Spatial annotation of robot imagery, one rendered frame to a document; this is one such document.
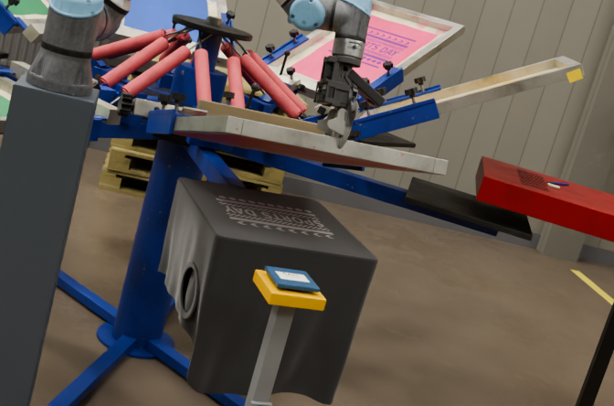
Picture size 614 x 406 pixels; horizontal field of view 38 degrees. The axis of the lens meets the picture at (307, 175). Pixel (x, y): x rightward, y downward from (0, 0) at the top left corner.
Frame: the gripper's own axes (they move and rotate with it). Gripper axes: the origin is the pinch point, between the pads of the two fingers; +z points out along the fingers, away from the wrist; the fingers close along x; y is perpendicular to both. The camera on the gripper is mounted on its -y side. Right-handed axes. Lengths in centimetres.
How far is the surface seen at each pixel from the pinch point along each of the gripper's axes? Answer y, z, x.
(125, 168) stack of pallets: -21, 19, -358
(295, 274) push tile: 10.7, 31.2, 12.8
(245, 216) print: 9.6, 22.1, -30.7
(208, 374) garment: 15, 63, -22
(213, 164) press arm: 3, 9, -92
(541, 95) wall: -326, -90, -372
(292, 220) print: -5.2, 21.4, -33.4
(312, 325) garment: -9, 47, -17
